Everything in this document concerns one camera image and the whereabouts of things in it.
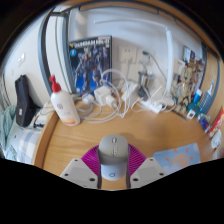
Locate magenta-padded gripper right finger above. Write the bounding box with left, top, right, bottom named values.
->
left=126, top=143, right=167, bottom=189

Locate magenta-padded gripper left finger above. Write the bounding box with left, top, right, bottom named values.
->
left=59, top=145, right=103, bottom=190

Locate white computer mouse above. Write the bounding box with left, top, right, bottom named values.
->
left=96, top=134, right=131, bottom=182

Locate blue cloud print mouse pad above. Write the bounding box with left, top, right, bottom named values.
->
left=152, top=142, right=203, bottom=176

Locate plaid bed sheet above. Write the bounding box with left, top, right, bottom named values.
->
left=8, top=128, right=43, bottom=164

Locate white red-pump lotion bottle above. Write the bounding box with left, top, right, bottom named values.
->
left=48, top=75, right=82, bottom=127

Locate white power strip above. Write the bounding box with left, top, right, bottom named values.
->
left=141, top=99, right=164, bottom=114

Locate small white desk clock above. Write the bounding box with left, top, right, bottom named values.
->
left=186, top=109, right=197, bottom=120

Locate blue snack packet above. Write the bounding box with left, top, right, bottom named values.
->
left=199, top=113, right=212, bottom=134

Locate white charger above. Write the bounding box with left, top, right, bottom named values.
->
left=105, top=94, right=118, bottom=108
left=94, top=85, right=113, bottom=106

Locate teal blanket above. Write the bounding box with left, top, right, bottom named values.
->
left=0, top=105, right=18, bottom=161

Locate black bag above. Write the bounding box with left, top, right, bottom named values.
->
left=14, top=74, right=39, bottom=128

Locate blue spray bottle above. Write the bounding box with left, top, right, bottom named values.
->
left=199, top=81, right=216, bottom=114

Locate blue robot model kit box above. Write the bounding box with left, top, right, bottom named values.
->
left=68, top=35, right=113, bottom=98

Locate colourful figure box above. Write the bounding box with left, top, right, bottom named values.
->
left=182, top=45, right=205, bottom=84

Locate white charging cable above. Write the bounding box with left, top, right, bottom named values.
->
left=78, top=68, right=168, bottom=124

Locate white wall socket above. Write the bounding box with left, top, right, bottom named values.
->
left=118, top=46, right=138, bottom=64

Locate white wall switch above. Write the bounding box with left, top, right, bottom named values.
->
left=18, top=53, right=27, bottom=66

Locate grey metal bed frame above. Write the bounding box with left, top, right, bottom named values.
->
left=37, top=3, right=221, bottom=116

